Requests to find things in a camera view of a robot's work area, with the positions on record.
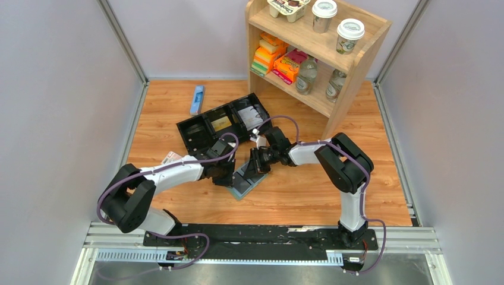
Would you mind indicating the paper coffee cup left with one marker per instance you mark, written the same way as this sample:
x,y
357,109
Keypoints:
x,y
323,12

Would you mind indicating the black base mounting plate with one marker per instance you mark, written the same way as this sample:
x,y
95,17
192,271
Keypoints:
x,y
261,242

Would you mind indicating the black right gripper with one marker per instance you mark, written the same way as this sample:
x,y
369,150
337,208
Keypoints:
x,y
255,166

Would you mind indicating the glass bottle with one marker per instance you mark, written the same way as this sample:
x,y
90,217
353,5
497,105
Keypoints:
x,y
335,85
306,75

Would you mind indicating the black three-compartment tray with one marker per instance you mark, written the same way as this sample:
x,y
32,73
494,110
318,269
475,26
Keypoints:
x,y
239,117

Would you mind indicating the paper coffee cup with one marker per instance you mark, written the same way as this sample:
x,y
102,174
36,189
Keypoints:
x,y
349,31
323,12

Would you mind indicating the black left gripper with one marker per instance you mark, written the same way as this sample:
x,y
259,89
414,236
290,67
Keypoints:
x,y
228,181

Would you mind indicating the stacked colourful sponges pack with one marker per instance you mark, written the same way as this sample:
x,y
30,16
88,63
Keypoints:
x,y
270,49

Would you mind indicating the paper coffee cup right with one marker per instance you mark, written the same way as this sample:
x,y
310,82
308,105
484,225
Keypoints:
x,y
349,31

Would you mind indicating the teal leather card holder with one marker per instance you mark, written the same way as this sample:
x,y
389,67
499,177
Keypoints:
x,y
241,187

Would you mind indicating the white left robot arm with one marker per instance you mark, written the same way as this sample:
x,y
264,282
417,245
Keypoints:
x,y
127,200

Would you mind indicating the glass bottle left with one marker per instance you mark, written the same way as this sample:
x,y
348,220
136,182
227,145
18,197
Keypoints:
x,y
306,75

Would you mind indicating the glass bottle right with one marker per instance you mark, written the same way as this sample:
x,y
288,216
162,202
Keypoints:
x,y
335,85

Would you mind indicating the silver VIP card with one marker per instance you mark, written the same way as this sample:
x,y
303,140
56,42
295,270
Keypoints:
x,y
250,117

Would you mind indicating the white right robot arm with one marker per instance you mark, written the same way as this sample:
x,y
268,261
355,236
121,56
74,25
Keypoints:
x,y
346,165

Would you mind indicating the chocolate pudding cup pack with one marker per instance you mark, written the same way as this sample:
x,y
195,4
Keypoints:
x,y
293,10

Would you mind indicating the blue rectangular box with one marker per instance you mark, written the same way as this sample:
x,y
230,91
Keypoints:
x,y
197,100

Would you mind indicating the gold card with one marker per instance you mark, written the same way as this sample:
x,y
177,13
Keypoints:
x,y
221,123

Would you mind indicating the orange snack box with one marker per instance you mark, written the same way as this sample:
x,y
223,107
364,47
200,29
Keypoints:
x,y
287,66

